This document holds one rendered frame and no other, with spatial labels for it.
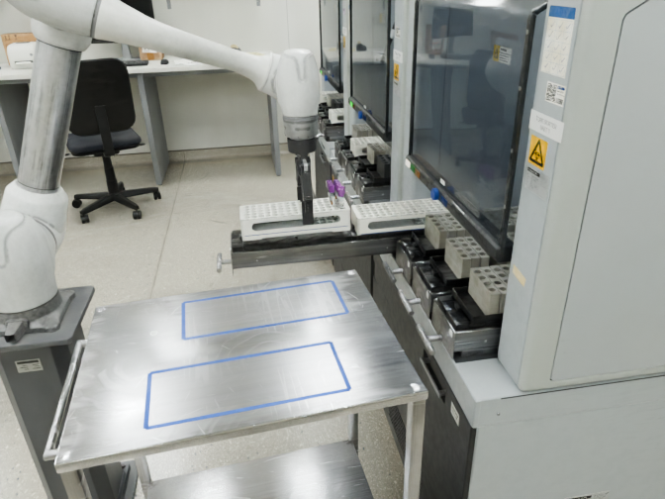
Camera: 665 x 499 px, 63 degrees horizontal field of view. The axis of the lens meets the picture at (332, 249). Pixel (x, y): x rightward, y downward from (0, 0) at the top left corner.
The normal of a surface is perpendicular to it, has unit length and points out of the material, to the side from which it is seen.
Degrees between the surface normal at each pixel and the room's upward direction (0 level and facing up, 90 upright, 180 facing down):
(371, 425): 0
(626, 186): 90
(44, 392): 90
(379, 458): 0
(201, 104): 90
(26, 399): 90
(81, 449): 0
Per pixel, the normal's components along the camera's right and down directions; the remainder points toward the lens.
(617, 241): 0.17, 0.44
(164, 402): -0.03, -0.89
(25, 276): 0.67, 0.29
